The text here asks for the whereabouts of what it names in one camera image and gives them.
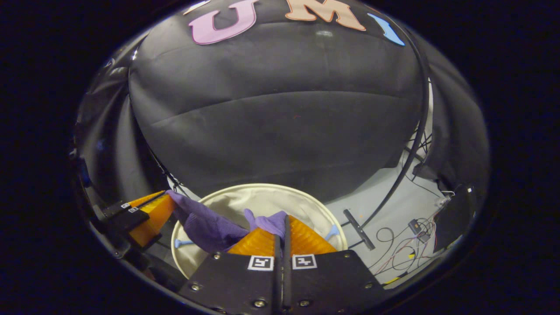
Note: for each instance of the black clothes rack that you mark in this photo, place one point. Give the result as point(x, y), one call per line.
point(358, 229)

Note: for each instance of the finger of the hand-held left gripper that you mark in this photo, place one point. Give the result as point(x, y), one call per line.
point(153, 214)
point(144, 199)

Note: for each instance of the small black electronic module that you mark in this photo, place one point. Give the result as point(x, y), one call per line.
point(419, 229)

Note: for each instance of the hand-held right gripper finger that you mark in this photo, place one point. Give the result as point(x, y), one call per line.
point(277, 280)
point(287, 280)

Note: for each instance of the black backdrop cloth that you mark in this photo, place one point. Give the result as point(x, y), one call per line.
point(262, 109)

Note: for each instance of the purple ribbed shirt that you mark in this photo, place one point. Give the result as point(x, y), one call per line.
point(205, 227)

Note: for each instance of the black box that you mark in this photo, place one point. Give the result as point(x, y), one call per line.
point(455, 218)

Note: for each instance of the cream laundry hamper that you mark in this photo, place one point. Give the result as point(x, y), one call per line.
point(262, 199)

